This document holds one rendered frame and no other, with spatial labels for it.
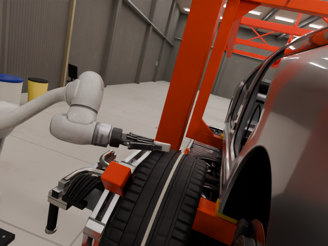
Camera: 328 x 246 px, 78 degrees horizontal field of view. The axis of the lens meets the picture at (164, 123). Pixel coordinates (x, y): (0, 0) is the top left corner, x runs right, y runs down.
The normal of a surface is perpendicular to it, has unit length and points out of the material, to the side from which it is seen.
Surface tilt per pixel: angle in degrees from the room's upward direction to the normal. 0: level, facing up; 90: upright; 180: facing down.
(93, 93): 57
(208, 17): 90
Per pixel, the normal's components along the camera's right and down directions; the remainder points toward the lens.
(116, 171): 0.05, -0.65
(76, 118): 0.27, -0.39
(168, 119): -0.28, 0.19
